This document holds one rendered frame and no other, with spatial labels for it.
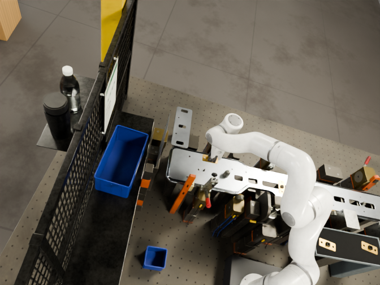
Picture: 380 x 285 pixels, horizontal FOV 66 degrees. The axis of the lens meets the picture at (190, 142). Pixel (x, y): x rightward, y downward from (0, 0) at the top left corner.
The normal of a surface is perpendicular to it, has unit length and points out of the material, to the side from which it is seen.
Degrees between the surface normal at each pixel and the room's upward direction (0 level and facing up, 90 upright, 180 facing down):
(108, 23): 90
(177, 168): 0
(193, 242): 0
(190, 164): 0
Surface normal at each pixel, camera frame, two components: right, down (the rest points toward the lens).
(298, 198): -0.52, -0.42
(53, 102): 0.25, -0.53
